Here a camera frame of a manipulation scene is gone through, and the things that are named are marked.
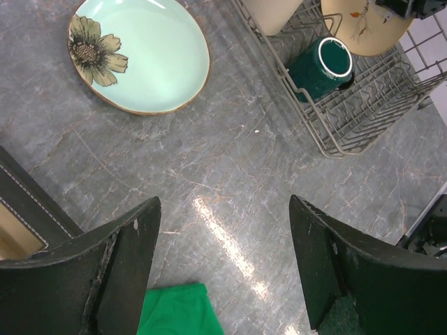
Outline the dark green mug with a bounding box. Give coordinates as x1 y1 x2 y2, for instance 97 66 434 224
286 37 355 102

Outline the mint green flower plate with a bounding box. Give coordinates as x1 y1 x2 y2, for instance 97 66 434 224
67 1 211 115

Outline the grey wire dish rack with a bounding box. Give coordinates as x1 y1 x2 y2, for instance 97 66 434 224
233 1 446 158

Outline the beige tall cup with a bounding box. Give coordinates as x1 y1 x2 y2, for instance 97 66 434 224
245 0 303 36

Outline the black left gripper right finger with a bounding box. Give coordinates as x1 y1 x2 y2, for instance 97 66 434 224
289 195 446 334

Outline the green cloth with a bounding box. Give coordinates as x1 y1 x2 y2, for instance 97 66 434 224
137 283 224 335

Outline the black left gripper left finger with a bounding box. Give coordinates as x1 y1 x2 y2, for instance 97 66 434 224
1 197 161 334

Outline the cream bird plate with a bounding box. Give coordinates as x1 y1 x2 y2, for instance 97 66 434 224
321 0 413 57

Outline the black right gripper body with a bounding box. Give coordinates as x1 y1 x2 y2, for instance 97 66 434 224
375 0 446 20

